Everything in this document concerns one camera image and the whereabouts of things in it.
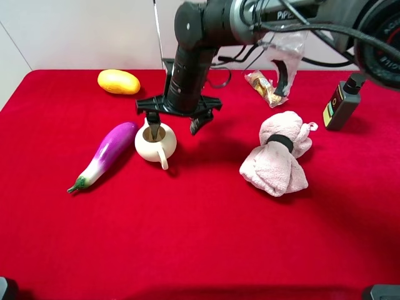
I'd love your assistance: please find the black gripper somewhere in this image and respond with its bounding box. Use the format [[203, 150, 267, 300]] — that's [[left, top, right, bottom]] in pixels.
[[136, 59, 223, 141]]

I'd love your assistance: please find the cream ceramic pitcher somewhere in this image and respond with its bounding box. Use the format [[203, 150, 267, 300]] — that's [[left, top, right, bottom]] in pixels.
[[134, 118, 177, 170]]

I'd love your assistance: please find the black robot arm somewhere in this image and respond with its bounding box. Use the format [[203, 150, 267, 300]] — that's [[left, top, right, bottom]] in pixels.
[[136, 1, 399, 138]]

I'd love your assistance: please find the clear plastic bag on arm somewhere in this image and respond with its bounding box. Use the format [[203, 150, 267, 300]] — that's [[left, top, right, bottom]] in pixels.
[[260, 31, 308, 97]]

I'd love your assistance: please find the purple eggplant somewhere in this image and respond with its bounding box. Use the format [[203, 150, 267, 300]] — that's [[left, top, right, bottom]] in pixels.
[[67, 122, 139, 193]]

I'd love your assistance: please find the yellow mango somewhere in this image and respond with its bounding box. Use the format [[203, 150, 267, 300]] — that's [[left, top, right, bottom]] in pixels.
[[97, 69, 141, 94]]

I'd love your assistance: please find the wrapped snack packet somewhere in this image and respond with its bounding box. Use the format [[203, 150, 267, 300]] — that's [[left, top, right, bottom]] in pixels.
[[244, 71, 288, 108]]

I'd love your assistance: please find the pink towel with black band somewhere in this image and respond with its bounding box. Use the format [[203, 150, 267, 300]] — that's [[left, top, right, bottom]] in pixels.
[[239, 111, 318, 197]]

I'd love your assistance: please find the red tablecloth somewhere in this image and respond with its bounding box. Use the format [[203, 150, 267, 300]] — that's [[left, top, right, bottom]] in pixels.
[[1, 70, 399, 299]]

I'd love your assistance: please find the black pump bottle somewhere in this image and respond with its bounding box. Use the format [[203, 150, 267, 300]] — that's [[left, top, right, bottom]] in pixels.
[[322, 72, 366, 131]]

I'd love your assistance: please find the black base bottom left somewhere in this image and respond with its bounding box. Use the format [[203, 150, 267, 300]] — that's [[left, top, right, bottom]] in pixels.
[[0, 277, 19, 300]]

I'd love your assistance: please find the black base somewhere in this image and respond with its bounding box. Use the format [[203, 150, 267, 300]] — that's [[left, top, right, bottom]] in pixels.
[[362, 284, 400, 300], [0, 277, 19, 300]]

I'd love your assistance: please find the black base bottom right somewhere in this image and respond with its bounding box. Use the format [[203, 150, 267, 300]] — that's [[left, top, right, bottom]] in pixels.
[[362, 284, 400, 300]]

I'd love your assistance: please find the black cable bundle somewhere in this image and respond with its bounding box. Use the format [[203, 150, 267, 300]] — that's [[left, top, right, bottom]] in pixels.
[[206, 0, 400, 90]]

